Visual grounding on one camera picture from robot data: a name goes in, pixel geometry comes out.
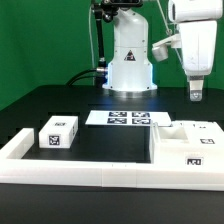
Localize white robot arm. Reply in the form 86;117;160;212
101;0;223;101

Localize white thin cable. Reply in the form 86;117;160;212
156;0;183;64

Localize white cabinet top box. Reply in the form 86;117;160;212
39;116;78;149

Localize white U-shaped obstacle wall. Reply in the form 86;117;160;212
0;128;224;191

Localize white cabinet body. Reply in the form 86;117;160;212
149;123;224;166

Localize white base tag plate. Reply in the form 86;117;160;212
86;110;171;126

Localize black cables at base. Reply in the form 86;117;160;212
65;68;107;87

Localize white cabinet door with tag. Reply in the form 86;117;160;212
172;121;224;144

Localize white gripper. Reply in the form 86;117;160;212
179;21;217;101

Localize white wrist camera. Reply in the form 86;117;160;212
152;34;181;62

